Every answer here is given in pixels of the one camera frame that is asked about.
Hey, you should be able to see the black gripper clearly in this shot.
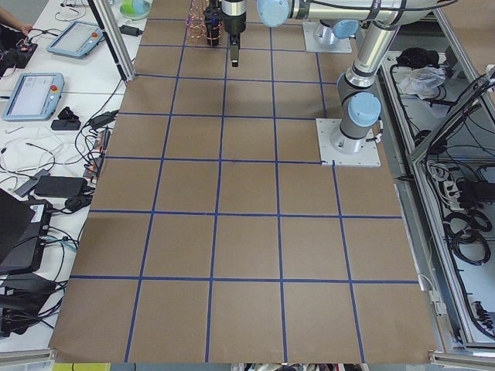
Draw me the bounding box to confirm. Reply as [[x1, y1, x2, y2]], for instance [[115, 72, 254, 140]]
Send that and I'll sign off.
[[221, 0, 247, 50]]

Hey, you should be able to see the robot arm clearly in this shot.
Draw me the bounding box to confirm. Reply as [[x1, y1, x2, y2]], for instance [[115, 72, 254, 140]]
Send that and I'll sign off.
[[257, 1, 438, 150]]

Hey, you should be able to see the green plastic bowl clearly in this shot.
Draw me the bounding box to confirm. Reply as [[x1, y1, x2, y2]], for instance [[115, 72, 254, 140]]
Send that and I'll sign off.
[[119, 0, 151, 20]]

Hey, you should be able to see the black power adapter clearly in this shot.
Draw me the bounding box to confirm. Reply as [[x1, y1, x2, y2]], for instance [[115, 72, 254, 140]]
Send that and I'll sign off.
[[119, 25, 143, 37]]

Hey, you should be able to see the blue teach pendant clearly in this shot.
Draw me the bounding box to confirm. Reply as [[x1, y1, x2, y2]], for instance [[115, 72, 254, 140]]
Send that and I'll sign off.
[[2, 73, 65, 121], [46, 21, 104, 59]]

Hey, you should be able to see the black laptop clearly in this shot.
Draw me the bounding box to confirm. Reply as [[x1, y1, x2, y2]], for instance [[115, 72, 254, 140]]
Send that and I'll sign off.
[[1, 190, 52, 274]]

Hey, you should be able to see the copper wire wine basket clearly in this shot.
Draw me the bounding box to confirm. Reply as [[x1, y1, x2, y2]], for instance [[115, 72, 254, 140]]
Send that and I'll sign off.
[[186, 0, 208, 45]]

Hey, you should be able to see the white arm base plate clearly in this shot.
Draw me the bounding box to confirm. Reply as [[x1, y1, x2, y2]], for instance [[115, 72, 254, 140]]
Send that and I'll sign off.
[[316, 118, 381, 168]]

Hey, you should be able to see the aluminium frame post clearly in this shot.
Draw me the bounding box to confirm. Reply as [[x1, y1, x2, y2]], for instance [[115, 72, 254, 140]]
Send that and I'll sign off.
[[88, 0, 136, 82]]

